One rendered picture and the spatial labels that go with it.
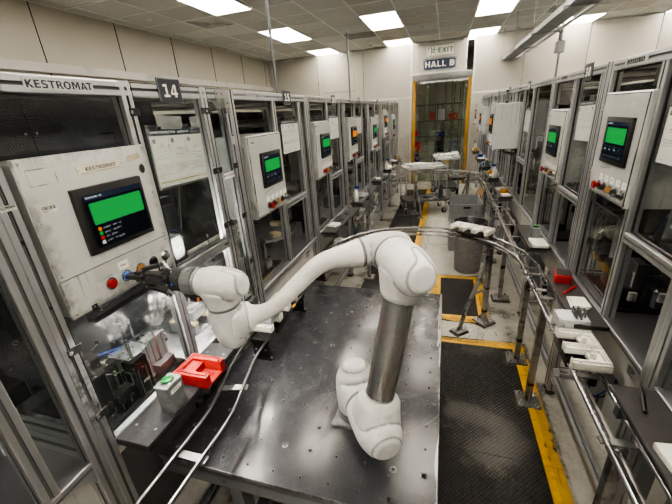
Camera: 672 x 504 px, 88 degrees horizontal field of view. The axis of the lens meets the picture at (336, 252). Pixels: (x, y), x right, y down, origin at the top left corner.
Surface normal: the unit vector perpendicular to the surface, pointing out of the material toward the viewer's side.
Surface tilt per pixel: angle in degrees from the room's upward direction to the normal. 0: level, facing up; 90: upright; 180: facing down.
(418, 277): 84
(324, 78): 90
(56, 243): 90
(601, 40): 90
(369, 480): 0
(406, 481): 0
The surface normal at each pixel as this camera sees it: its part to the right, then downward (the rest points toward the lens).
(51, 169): 0.96, 0.04
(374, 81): -0.29, 0.37
